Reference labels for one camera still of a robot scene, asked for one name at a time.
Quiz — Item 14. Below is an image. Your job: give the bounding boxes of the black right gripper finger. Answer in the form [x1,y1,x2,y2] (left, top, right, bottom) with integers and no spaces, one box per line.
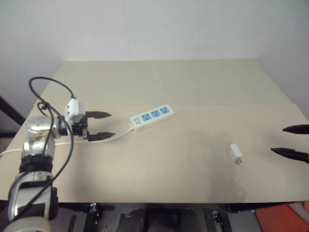
[270,147,309,164]
[282,124,309,135]

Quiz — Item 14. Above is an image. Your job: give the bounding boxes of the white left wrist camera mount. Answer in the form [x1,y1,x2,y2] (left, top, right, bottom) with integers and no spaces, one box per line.
[64,98,85,126]

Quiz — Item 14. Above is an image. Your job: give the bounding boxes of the orange object under table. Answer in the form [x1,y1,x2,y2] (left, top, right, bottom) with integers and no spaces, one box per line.
[255,201,309,232]

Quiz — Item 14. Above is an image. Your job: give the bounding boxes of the dark brown furniture edge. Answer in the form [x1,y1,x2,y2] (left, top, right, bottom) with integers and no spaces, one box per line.
[0,95,26,140]

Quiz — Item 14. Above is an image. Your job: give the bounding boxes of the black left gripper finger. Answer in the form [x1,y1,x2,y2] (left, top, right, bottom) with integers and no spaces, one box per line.
[85,111,112,120]
[87,132,116,142]

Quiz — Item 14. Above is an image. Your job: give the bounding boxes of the white plug adapter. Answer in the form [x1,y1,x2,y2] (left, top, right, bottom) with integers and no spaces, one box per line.
[226,144,244,166]

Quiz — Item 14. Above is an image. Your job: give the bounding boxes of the white power strip cord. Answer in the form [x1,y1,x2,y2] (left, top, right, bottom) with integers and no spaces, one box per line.
[0,125,135,160]

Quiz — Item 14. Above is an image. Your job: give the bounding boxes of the black table frame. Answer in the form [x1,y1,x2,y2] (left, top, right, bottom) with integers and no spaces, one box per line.
[57,199,309,232]

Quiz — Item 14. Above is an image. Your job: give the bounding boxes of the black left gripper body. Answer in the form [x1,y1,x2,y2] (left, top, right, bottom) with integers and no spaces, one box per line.
[71,116,89,140]

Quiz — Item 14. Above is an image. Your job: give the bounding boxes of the white power strip blue sockets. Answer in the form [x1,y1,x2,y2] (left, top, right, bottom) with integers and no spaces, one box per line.
[130,104,175,132]

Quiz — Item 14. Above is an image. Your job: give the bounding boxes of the dark rounded shape under table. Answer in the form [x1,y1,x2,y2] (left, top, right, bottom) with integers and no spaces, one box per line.
[118,208,152,232]

